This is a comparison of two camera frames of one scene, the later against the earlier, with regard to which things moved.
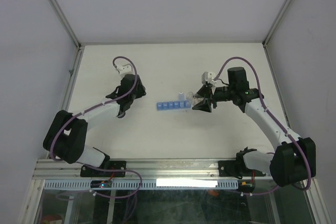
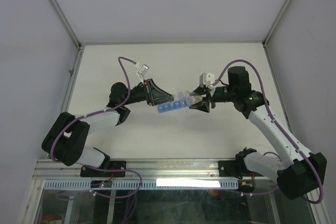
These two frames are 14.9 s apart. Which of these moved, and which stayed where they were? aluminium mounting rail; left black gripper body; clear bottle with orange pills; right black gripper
Moved: left black gripper body
Stayed: aluminium mounting rail; right black gripper; clear bottle with orange pills
